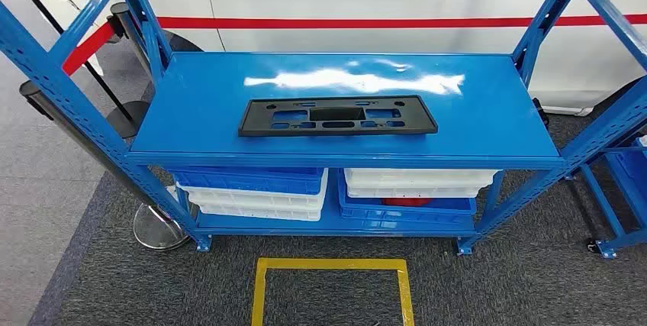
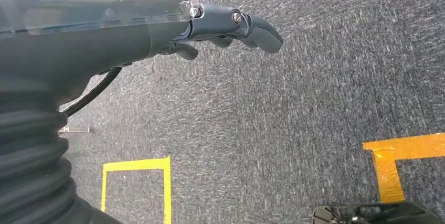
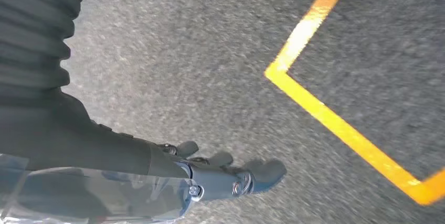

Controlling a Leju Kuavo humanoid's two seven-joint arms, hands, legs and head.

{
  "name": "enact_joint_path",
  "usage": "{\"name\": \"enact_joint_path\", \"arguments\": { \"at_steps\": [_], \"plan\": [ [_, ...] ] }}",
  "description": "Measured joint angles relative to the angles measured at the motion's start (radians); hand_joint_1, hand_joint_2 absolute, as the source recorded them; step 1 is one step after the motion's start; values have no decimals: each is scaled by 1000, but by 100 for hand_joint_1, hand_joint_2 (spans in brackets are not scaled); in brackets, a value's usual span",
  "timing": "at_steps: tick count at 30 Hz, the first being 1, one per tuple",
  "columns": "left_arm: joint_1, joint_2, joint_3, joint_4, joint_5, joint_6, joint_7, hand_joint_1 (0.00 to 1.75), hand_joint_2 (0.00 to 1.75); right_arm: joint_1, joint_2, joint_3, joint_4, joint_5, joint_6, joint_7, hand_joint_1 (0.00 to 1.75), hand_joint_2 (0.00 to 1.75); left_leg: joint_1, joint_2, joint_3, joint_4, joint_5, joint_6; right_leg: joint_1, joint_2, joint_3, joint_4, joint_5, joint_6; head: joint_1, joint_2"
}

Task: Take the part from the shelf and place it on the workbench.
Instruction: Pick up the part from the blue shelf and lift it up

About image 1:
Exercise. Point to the black plastic plate bracket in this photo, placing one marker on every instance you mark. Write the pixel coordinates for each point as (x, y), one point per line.
(255, 121)

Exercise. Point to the red part in crate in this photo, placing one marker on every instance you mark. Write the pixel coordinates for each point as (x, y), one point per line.
(404, 202)

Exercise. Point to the blue metal shelf rack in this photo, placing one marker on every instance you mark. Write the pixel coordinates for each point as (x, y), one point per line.
(202, 111)

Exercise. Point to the white plastic crate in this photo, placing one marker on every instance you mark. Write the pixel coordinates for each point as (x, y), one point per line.
(253, 200)
(419, 177)
(253, 212)
(643, 140)
(404, 192)

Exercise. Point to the yellow floor tape square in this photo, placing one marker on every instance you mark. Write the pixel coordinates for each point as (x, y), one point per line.
(333, 263)

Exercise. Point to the red barrier belt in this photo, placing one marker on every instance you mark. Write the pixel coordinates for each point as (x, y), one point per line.
(83, 50)
(303, 23)

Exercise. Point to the grey stanchion with chrome base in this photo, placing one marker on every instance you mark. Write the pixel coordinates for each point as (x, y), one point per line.
(161, 230)

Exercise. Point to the small blue metal rack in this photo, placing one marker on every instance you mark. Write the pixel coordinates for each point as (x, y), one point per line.
(606, 249)

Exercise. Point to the grey belt stanchion post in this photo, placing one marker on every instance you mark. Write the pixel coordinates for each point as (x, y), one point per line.
(120, 12)

